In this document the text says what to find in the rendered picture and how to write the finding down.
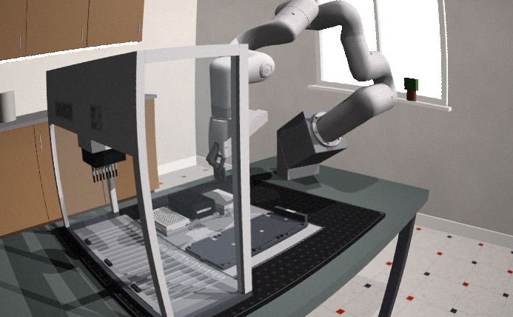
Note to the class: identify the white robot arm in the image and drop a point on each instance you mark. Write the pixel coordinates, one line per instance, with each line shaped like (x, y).
(292, 18)

